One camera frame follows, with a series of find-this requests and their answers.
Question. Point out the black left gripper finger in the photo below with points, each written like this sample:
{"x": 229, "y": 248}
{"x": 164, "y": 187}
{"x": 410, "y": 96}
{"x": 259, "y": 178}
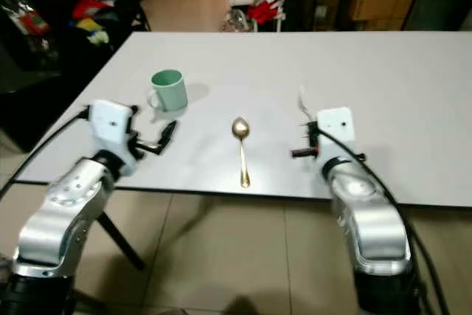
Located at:
{"x": 169, "y": 133}

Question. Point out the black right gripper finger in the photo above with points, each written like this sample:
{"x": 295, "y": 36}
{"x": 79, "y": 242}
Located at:
{"x": 309, "y": 128}
{"x": 302, "y": 153}

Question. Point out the gold metal spoon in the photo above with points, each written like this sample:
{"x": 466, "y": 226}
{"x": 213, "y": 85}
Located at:
{"x": 240, "y": 128}

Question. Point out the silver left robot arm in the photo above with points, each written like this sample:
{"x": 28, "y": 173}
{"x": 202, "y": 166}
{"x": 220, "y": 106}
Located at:
{"x": 74, "y": 212}

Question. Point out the green ceramic mug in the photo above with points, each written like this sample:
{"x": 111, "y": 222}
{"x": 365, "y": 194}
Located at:
{"x": 171, "y": 94}

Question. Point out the black table leg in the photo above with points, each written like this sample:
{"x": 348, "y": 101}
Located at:
{"x": 122, "y": 241}

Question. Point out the black low stand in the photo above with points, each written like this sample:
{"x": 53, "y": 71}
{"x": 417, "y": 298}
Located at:
{"x": 37, "y": 94}

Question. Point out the red cloth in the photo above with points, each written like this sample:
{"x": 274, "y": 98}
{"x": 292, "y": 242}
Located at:
{"x": 264, "y": 12}

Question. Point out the red and yellow toy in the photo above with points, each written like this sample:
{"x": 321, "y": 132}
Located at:
{"x": 92, "y": 14}

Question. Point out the brown cardboard box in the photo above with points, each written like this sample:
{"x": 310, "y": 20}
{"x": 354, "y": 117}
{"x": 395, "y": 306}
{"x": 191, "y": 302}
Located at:
{"x": 383, "y": 4}

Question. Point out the clear package with red label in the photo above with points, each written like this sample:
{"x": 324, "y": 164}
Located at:
{"x": 29, "y": 21}

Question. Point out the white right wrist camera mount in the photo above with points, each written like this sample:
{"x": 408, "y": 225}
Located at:
{"x": 335, "y": 123}

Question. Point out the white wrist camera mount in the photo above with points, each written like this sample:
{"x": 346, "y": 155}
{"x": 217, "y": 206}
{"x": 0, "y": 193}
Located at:
{"x": 335, "y": 123}
{"x": 110, "y": 122}

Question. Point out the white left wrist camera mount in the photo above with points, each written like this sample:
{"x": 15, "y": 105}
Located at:
{"x": 110, "y": 122}

